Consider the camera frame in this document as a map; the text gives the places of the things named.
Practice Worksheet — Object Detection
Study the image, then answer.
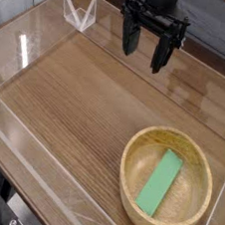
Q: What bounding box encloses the clear acrylic corner bracket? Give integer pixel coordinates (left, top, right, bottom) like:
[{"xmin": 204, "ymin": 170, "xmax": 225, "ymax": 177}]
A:
[{"xmin": 63, "ymin": 0, "xmax": 98, "ymax": 32}]

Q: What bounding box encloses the green rectangular block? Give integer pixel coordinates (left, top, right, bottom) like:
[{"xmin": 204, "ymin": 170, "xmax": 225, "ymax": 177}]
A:
[{"xmin": 135, "ymin": 149, "xmax": 183, "ymax": 217}]

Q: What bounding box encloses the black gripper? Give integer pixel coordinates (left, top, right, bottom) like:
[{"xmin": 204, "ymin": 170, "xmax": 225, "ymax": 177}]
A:
[{"xmin": 120, "ymin": 0, "xmax": 190, "ymax": 74}]

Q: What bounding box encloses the black metal table bracket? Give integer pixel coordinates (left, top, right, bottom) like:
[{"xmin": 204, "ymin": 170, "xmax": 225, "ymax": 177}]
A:
[{"xmin": 0, "ymin": 196, "xmax": 25, "ymax": 225}]

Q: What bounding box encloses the brown wooden bowl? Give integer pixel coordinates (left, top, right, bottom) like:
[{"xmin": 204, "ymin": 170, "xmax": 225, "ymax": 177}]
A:
[{"xmin": 118, "ymin": 126, "xmax": 213, "ymax": 225}]

